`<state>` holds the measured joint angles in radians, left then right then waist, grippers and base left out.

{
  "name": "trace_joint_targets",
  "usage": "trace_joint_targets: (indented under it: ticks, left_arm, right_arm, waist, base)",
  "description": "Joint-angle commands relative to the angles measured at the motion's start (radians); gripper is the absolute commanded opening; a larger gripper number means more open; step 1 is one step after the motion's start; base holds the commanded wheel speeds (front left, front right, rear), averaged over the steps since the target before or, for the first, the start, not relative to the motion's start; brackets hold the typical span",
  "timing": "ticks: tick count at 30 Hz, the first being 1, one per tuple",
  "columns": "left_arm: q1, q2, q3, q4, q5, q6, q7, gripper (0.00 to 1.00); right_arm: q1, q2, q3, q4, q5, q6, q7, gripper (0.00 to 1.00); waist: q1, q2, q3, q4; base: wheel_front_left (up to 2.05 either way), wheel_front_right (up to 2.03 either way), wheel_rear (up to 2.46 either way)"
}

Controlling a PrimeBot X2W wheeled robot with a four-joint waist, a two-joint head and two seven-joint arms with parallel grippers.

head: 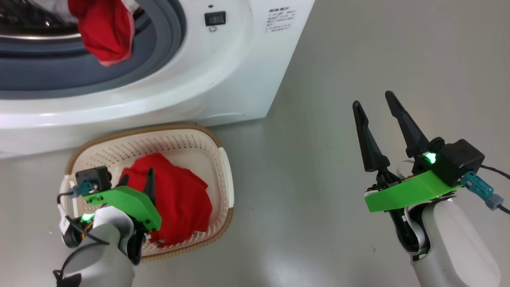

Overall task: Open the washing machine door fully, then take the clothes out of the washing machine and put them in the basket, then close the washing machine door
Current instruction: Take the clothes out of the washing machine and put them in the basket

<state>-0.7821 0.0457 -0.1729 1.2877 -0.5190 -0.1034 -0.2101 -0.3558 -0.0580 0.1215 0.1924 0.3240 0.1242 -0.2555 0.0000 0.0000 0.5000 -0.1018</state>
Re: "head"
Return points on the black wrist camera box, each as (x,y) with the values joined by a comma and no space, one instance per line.
(93,177)
(458,161)

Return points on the black door latch socket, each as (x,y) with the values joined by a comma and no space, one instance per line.
(215,18)

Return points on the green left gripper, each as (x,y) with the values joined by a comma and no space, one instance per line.
(135,203)

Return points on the perforated steel washer drum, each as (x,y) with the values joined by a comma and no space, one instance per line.
(24,20)

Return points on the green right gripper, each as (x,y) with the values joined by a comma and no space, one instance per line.
(406,193)

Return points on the plain red garment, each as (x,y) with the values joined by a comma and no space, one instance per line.
(183,199)

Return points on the white front-load washing machine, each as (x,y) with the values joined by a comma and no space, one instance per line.
(223,79)

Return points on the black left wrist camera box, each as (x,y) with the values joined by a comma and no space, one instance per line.
(93,177)

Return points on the grey rubber door gasket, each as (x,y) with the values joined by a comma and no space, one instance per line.
(79,75)

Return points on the cream perforated laundry basket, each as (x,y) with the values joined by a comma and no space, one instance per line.
(191,147)

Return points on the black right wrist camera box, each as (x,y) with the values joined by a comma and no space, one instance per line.
(458,161)

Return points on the small printed text label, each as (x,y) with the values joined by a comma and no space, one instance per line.
(281,19)

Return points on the red and white garment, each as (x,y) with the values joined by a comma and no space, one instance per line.
(105,32)

